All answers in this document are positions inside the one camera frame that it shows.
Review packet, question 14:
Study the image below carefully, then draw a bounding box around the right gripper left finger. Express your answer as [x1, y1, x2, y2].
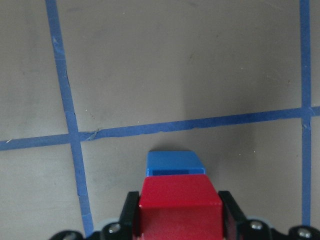
[118, 191, 140, 240]

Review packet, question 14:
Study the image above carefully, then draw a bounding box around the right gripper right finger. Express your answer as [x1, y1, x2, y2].
[218, 190, 248, 240]

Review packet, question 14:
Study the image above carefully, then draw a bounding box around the red wooden block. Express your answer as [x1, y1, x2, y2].
[138, 174, 224, 240]

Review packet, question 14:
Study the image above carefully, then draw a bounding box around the blue wooden block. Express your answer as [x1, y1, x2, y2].
[145, 150, 206, 177]

